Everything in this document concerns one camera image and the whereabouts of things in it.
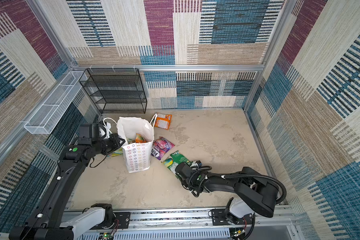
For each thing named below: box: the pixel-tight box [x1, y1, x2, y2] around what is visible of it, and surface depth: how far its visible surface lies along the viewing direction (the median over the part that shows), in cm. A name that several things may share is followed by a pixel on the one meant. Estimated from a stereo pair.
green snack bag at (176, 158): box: [161, 150, 193, 179], surface depth 93 cm
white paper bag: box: [116, 113, 158, 173], surface depth 82 cm
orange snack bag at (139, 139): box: [135, 133, 147, 144], surface depth 93 cm
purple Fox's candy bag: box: [151, 136, 175, 161], surface depth 98 cm
